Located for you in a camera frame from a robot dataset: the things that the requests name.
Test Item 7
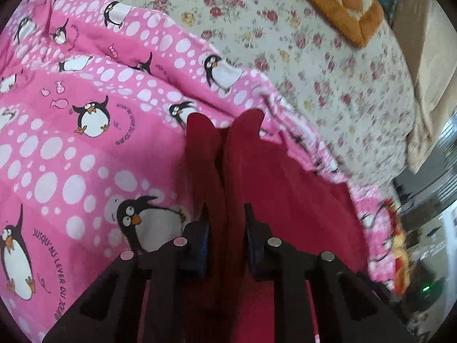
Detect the dark red sweater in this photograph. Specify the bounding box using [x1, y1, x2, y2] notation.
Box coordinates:
[137, 108, 369, 343]

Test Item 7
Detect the red yellow patterned cloth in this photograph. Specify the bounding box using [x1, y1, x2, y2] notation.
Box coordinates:
[384, 198, 410, 296]

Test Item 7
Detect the floral bed sheet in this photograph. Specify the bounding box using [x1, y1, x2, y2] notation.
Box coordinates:
[119, 0, 414, 185]

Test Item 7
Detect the pink penguin quilt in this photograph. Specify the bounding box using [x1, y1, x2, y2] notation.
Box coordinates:
[1, 0, 395, 342]

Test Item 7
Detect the beige blanket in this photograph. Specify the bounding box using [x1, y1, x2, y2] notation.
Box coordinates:
[392, 0, 456, 174]

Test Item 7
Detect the orange checkered cushion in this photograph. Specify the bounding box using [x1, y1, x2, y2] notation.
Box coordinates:
[309, 0, 384, 47]

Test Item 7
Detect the black cable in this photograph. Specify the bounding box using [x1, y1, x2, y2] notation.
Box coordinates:
[360, 199, 394, 258]

